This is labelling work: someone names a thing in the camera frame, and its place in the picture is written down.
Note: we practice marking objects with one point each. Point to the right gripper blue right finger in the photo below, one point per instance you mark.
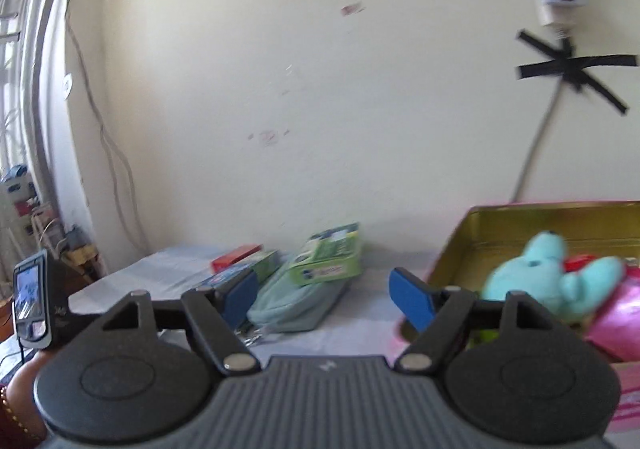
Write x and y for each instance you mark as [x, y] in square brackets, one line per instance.
[412, 297]

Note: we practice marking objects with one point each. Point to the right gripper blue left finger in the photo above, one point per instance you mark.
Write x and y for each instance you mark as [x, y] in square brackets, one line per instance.
[236, 297]

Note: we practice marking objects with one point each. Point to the red small box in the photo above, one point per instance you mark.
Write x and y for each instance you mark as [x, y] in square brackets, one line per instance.
[232, 257]

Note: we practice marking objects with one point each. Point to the Crest toothpaste box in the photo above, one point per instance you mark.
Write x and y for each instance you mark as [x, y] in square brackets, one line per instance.
[263, 263]

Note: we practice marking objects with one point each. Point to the green medicine box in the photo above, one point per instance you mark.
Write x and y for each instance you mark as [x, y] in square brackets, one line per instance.
[330, 255]

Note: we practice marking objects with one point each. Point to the teal plush toy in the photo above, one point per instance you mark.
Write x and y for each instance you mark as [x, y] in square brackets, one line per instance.
[572, 295]

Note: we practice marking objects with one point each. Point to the magenta pouch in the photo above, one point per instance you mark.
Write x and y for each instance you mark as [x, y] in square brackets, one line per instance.
[615, 328]

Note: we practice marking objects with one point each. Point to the person left hand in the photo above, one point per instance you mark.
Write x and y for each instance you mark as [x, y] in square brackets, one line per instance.
[21, 422]

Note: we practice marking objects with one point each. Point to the mint green zip pouch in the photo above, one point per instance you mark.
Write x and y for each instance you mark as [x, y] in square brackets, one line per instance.
[282, 306]

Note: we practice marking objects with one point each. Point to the cluttered side shelf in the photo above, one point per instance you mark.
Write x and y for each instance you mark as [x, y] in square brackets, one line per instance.
[67, 244]

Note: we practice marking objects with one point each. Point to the pink biscuit tin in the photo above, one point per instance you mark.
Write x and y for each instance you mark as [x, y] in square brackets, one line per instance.
[498, 360]

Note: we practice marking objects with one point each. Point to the black tape cross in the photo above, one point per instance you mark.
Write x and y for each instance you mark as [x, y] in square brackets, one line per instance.
[569, 68]

